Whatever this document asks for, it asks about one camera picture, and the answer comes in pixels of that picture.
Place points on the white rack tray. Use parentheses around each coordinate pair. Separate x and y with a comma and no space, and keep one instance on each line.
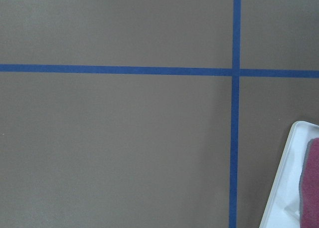
(283,206)

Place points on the pink grey-edged cloth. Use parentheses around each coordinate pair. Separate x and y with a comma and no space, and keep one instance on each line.
(309,186)

